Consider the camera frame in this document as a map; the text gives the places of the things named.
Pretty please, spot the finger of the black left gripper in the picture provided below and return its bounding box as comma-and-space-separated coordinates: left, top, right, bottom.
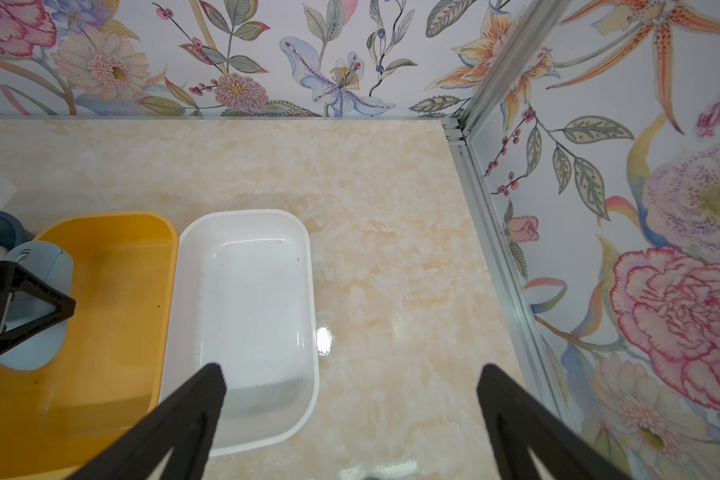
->
0, 261, 76, 363

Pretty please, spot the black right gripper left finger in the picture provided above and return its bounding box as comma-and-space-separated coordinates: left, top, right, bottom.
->
70, 363, 226, 480

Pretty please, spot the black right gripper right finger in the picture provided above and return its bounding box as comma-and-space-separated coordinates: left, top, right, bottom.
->
476, 364, 628, 479

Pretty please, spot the yellow storage box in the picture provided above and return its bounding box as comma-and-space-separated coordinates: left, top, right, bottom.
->
0, 212, 178, 479

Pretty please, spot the white storage box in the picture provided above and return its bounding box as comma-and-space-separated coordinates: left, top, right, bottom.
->
161, 209, 320, 456

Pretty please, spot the right aluminium corner post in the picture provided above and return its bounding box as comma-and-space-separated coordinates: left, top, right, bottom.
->
443, 1, 572, 427

